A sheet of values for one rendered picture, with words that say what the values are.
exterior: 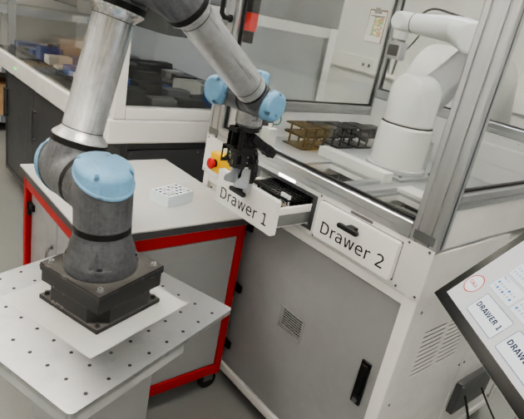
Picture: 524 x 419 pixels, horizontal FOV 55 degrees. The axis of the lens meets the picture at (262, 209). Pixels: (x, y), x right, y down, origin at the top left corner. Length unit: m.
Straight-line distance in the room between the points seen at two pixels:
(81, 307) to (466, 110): 0.93
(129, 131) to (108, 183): 1.20
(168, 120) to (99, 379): 1.46
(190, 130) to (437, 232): 1.35
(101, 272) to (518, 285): 0.76
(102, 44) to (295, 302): 1.00
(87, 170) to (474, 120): 0.83
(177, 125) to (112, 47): 1.21
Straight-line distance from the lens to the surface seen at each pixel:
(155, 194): 1.69
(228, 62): 1.10
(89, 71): 1.09
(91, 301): 1.04
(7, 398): 2.08
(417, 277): 1.33
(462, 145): 1.24
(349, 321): 1.52
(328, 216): 1.46
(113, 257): 1.04
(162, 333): 1.08
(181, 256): 1.63
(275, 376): 1.85
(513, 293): 0.95
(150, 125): 2.20
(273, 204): 1.41
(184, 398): 2.06
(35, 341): 1.06
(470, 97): 1.23
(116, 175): 0.98
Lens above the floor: 1.40
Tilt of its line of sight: 21 degrees down
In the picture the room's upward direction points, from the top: 11 degrees clockwise
